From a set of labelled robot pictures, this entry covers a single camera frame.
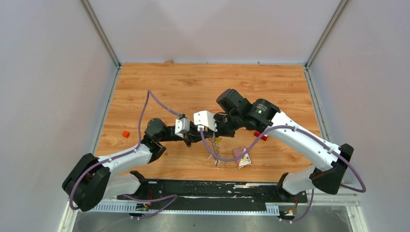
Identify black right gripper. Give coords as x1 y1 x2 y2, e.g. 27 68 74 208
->
207 112 243 138

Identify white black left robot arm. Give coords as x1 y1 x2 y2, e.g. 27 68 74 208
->
62 117 218 212

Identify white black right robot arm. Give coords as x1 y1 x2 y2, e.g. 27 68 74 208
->
214 89 354 202

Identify red white toy brick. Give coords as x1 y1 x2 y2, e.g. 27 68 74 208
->
254 130 268 141

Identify playing card box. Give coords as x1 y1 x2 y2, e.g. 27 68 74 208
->
232 146 252 169

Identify small orange brick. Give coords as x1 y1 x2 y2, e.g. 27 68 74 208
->
122 130 130 138

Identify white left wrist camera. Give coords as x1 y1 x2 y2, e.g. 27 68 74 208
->
175 117 190 139

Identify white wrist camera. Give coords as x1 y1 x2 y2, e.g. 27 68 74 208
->
193 111 218 132
175 117 190 139

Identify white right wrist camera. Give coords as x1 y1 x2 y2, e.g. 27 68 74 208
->
193 111 218 132

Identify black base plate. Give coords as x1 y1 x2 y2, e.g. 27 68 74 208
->
131 179 308 211

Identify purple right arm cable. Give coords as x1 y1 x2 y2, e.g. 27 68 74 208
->
198 125 367 223

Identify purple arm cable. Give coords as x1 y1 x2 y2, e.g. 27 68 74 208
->
198 125 367 223
69 90 187 232

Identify slotted white cable duct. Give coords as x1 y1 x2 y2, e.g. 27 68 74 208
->
90 202 280 216

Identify aluminium frame rail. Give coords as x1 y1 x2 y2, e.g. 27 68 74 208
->
312 188 360 206

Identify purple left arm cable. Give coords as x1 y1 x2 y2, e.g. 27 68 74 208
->
69 90 187 232

